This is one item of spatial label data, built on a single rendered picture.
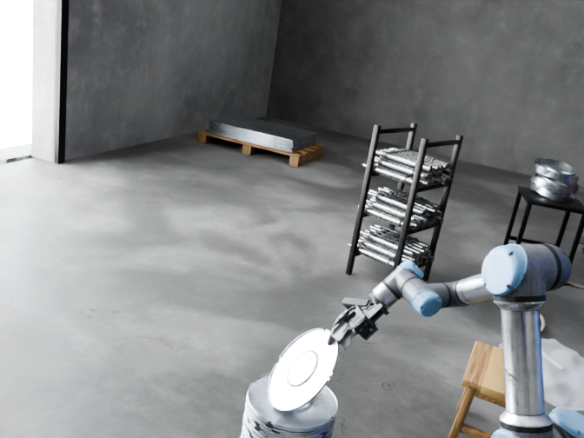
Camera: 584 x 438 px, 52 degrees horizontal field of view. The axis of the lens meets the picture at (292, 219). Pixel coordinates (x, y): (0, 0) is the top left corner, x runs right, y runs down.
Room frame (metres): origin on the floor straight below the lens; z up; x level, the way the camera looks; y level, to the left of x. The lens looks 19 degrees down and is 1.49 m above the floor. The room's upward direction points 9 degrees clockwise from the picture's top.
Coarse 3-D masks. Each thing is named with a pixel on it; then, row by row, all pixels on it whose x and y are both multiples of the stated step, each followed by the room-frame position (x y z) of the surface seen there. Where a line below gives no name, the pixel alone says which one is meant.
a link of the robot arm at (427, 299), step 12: (408, 288) 1.62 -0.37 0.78; (420, 288) 1.60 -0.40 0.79; (432, 288) 1.61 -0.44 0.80; (444, 288) 1.63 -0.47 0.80; (408, 300) 1.60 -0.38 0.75; (420, 300) 1.56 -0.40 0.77; (432, 300) 1.56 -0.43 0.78; (444, 300) 1.60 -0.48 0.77; (420, 312) 1.56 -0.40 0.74; (432, 312) 1.57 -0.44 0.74
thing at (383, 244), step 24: (408, 144) 3.77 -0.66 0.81; (432, 144) 3.31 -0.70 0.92; (456, 144) 3.56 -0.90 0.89; (384, 168) 3.45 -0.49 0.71; (408, 168) 3.37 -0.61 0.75; (432, 168) 3.33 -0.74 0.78; (384, 192) 3.55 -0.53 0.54; (360, 216) 3.46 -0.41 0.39; (384, 216) 3.39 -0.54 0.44; (408, 216) 3.25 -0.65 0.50; (432, 216) 3.40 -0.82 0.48; (360, 240) 3.52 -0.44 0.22; (384, 240) 3.43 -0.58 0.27; (408, 240) 3.50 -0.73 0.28; (432, 240) 3.57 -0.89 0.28; (384, 264) 3.35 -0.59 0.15
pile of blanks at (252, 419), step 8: (248, 408) 1.57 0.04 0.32; (248, 416) 1.56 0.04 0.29; (256, 416) 1.54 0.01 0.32; (248, 424) 1.56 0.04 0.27; (256, 424) 1.53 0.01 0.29; (264, 424) 1.50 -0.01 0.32; (272, 424) 1.50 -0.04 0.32; (328, 424) 1.55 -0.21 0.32; (248, 432) 1.55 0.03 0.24; (256, 432) 1.52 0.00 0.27; (264, 432) 1.50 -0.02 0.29; (272, 432) 1.49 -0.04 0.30; (280, 432) 1.49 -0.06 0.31; (288, 432) 1.48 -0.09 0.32; (296, 432) 1.49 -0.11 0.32; (304, 432) 1.50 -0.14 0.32; (312, 432) 1.50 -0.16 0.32; (320, 432) 1.52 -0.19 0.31; (328, 432) 1.55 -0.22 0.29
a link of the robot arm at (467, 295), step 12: (564, 252) 1.36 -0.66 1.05; (564, 264) 1.33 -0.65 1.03; (480, 276) 1.56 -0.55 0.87; (564, 276) 1.32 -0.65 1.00; (456, 288) 1.62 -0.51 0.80; (468, 288) 1.58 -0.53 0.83; (480, 288) 1.54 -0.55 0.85; (456, 300) 1.62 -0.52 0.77; (468, 300) 1.58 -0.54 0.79; (480, 300) 1.56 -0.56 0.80
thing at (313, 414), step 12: (252, 384) 1.67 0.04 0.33; (264, 384) 1.68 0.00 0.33; (252, 396) 1.61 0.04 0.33; (264, 396) 1.62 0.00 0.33; (324, 396) 1.67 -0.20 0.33; (252, 408) 1.55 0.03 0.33; (264, 408) 1.56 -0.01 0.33; (276, 408) 1.57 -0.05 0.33; (300, 408) 1.58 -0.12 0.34; (312, 408) 1.60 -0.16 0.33; (324, 408) 1.61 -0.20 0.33; (336, 408) 1.61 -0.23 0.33; (276, 420) 1.51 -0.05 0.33; (288, 420) 1.52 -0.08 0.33; (300, 420) 1.53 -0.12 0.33; (312, 420) 1.54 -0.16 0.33; (324, 420) 1.55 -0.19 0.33
